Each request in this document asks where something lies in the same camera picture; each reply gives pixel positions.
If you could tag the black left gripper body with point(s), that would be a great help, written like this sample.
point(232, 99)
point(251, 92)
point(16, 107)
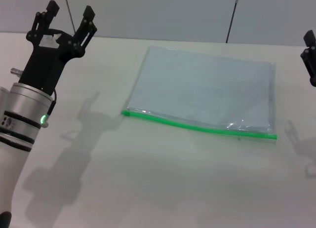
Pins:
point(44, 62)

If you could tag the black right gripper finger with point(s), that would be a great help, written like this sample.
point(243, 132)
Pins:
point(311, 62)

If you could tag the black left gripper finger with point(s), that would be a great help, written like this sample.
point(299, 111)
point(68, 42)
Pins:
point(40, 20)
point(85, 34)

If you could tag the green zipper slider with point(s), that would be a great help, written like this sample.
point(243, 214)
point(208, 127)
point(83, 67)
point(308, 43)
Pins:
point(126, 113)

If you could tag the clear green-zip document bag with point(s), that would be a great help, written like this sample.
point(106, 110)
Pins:
point(202, 85)

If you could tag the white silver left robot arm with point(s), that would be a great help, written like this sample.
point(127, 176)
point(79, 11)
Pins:
point(19, 107)

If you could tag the silver cylindrical connector stub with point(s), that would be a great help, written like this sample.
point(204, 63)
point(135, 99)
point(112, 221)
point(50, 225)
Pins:
point(15, 72)

